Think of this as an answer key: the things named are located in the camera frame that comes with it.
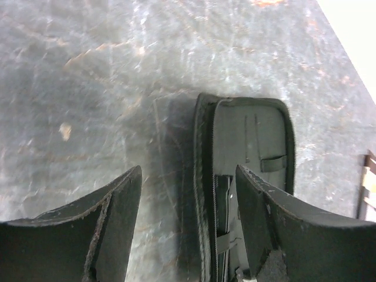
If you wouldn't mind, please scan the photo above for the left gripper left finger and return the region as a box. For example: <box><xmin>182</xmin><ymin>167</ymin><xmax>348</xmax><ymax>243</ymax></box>
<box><xmin>1</xmin><ymin>166</ymin><xmax>142</xmax><ymax>281</ymax></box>

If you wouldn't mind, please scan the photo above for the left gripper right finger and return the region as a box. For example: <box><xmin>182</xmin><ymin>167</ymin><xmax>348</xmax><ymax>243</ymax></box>
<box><xmin>236</xmin><ymin>165</ymin><xmax>375</xmax><ymax>281</ymax></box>

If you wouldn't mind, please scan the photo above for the black zippered tool case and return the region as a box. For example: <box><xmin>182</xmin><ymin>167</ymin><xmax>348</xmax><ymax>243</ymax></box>
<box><xmin>193</xmin><ymin>93</ymin><xmax>296</xmax><ymax>281</ymax></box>

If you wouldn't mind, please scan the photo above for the aluminium frame rail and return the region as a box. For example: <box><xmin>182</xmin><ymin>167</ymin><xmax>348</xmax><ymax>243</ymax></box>
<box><xmin>356</xmin><ymin>150</ymin><xmax>375</xmax><ymax>222</ymax></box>

